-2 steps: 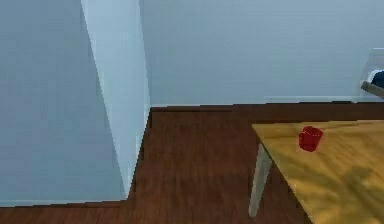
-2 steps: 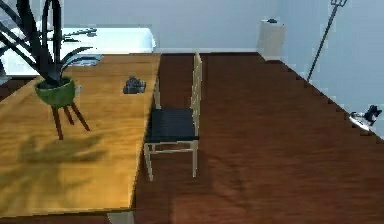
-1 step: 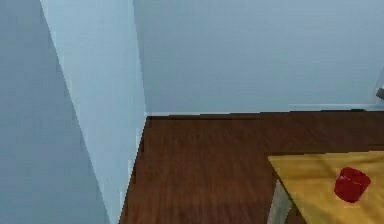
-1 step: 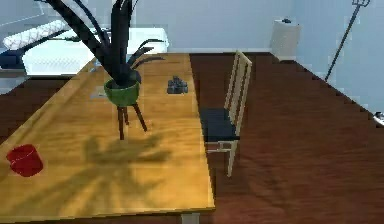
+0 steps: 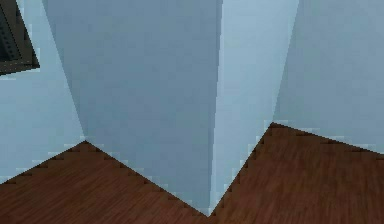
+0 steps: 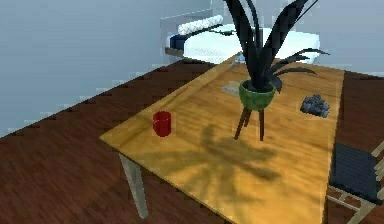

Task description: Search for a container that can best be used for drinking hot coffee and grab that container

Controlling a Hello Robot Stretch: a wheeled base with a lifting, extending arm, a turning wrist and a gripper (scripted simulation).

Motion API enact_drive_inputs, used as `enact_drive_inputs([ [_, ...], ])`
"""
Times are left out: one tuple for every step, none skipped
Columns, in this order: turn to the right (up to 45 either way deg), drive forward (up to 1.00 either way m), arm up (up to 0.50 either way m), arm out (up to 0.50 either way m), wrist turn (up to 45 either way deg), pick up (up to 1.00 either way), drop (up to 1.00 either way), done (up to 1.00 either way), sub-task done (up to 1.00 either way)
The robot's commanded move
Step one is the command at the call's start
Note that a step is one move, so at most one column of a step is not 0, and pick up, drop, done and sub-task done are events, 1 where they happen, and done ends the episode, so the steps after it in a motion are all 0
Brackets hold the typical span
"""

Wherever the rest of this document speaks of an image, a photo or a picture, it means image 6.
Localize red cup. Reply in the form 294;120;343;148
152;110;173;138

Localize dark plant in green pot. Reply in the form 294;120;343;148
209;0;331;142

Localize bed with white cover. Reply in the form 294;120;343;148
159;9;321;66

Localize small pale blue object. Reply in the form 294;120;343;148
230;54;247;67

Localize white quilted pillow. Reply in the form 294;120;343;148
177;14;225;36

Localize yellow wooden table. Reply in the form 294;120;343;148
99;52;346;224

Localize grey lumpy object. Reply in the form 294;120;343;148
299;93;331;119

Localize chair with dark seat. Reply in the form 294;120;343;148
325;140;384;224

